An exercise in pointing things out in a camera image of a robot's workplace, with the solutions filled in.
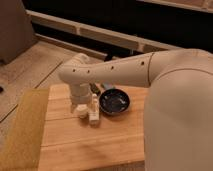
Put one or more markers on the black eraser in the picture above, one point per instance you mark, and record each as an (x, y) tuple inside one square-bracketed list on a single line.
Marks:
[(94, 88)]

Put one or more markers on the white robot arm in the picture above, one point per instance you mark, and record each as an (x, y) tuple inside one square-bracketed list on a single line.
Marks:
[(178, 110)]

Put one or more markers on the light blue object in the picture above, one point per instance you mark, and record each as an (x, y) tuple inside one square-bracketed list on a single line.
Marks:
[(107, 86)]

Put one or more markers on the black round bowl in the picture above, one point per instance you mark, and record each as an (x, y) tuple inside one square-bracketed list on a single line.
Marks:
[(114, 101)]

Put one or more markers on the small white bottle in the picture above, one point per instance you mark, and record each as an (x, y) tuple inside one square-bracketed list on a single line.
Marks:
[(94, 114)]

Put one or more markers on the white round cup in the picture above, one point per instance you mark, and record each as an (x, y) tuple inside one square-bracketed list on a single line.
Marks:
[(81, 111)]

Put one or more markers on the brown cabinet corner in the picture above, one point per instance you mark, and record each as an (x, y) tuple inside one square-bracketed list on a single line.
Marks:
[(16, 32)]

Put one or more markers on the yellow-green mat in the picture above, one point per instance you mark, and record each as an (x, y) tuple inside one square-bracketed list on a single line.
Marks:
[(21, 150)]

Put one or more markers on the white wall rail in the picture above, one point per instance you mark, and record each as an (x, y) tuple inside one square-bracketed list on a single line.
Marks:
[(98, 34)]

